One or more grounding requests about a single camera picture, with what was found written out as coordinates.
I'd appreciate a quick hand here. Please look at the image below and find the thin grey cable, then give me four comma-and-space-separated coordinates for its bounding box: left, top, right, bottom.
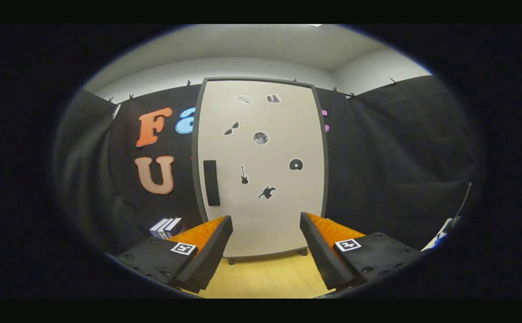
452, 182, 473, 227

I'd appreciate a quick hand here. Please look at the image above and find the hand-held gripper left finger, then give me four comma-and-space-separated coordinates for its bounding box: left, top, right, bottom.
115, 215, 234, 293

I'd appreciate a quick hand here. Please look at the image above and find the white cabinet door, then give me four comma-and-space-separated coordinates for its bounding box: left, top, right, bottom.
196, 81, 325, 258

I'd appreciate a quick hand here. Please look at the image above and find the white and blue object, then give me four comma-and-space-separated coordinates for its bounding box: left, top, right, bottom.
422, 218, 453, 251

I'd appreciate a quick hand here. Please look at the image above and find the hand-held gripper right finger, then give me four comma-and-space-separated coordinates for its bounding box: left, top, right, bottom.
300, 212, 422, 291

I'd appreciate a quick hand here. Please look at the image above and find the row of black cloth clips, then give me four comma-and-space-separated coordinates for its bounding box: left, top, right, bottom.
108, 78, 400, 104

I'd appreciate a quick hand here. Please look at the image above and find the black backdrop cloth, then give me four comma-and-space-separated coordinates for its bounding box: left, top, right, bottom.
54, 75, 483, 254

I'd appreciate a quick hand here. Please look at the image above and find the white spined book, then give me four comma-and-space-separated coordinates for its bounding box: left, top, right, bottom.
164, 218, 183, 239
157, 218, 175, 239
150, 218, 168, 238

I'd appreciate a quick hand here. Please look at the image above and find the black door handle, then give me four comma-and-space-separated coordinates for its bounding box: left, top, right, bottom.
203, 160, 221, 207

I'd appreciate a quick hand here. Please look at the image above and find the grey cabinet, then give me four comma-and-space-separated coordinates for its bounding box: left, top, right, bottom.
191, 77, 329, 265

